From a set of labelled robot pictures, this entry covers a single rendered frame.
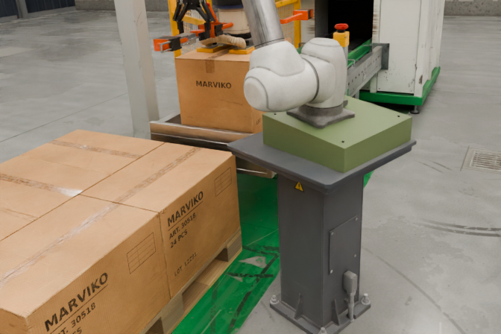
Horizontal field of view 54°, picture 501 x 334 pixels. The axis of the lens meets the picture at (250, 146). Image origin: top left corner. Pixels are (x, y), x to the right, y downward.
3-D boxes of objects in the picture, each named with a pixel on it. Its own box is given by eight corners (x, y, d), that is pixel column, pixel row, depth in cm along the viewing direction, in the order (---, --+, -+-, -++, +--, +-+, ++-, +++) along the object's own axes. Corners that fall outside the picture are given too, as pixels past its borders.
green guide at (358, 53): (367, 50, 425) (367, 39, 421) (379, 50, 420) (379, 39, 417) (300, 101, 293) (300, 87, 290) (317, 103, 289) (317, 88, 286)
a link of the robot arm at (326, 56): (353, 101, 172) (359, 39, 162) (317, 113, 162) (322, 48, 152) (320, 89, 183) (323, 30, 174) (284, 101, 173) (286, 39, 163)
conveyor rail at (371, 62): (376, 67, 427) (376, 45, 420) (382, 67, 425) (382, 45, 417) (265, 174, 237) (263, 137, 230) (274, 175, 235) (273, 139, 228)
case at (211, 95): (231, 101, 304) (227, 36, 289) (292, 106, 288) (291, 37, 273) (182, 134, 253) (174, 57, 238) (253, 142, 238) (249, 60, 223)
